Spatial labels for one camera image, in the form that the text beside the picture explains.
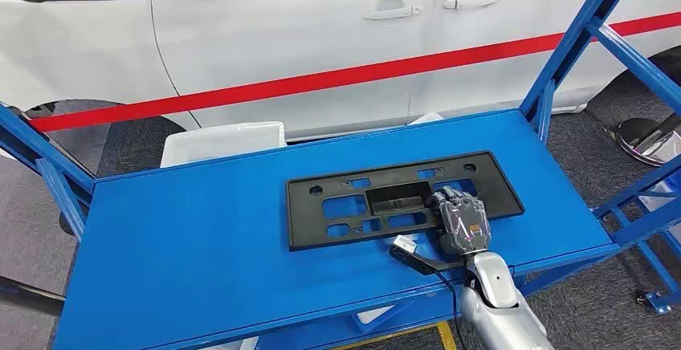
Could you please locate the white plastic bin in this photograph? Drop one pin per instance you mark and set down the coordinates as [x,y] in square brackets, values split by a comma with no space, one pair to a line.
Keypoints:
[223,143]

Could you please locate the white car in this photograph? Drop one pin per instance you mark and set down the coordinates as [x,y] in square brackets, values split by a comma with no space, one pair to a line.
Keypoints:
[266,44]

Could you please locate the pale wrist camera black mount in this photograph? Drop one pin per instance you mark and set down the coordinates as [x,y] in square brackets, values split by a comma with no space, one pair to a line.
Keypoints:
[404,244]

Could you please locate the red barrier belt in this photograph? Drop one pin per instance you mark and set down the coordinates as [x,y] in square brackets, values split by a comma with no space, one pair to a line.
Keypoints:
[319,79]

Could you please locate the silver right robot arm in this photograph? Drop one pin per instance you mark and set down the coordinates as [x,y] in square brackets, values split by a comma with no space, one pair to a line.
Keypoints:
[495,284]

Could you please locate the black plastic plate bracket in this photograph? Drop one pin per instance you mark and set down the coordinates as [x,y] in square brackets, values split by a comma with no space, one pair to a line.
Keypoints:
[308,225]

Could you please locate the blue metal shelf rack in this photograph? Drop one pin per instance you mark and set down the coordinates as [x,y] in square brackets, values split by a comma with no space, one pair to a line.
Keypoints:
[186,230]

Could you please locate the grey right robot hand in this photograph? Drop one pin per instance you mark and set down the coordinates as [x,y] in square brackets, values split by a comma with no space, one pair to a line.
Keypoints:
[463,225]

